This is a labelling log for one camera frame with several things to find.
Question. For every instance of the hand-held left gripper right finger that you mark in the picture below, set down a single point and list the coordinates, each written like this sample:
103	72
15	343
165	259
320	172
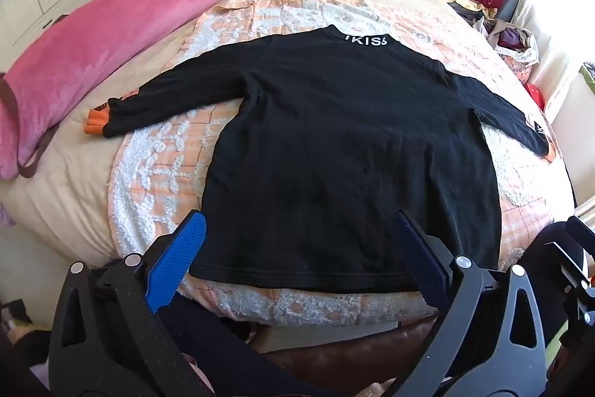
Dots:
418	260

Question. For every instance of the pink fleece blanket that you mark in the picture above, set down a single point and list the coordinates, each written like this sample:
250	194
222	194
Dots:
116	29

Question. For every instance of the floral tote bag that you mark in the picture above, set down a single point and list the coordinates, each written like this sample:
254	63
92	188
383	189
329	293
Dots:
511	48

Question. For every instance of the orange white patterned blanket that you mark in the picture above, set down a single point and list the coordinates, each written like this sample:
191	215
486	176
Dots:
153	173

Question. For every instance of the black sweater with orange cuffs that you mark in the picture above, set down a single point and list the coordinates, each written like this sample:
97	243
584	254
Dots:
325	146

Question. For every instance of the green cloth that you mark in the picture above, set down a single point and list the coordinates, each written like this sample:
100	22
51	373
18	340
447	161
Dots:
589	80

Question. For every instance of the beige bed sheet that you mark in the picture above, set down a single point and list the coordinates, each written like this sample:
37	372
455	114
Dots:
60	192

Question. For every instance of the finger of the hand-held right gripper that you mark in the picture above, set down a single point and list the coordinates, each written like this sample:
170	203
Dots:
583	229
567	260

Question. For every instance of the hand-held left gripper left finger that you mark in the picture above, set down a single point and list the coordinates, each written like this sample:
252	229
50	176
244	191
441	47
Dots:
179	257

